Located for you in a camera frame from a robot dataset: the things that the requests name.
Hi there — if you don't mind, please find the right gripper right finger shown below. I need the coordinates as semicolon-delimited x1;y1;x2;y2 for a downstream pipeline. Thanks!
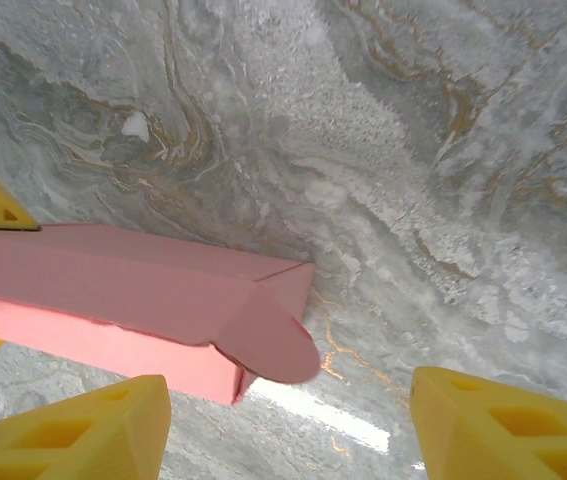
408;365;567;480

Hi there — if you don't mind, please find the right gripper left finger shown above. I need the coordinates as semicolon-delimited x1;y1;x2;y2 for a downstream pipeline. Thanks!
0;373;173;480

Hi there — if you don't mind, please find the pink paper box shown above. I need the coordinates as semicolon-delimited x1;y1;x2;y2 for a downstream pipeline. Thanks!
0;222;322;406

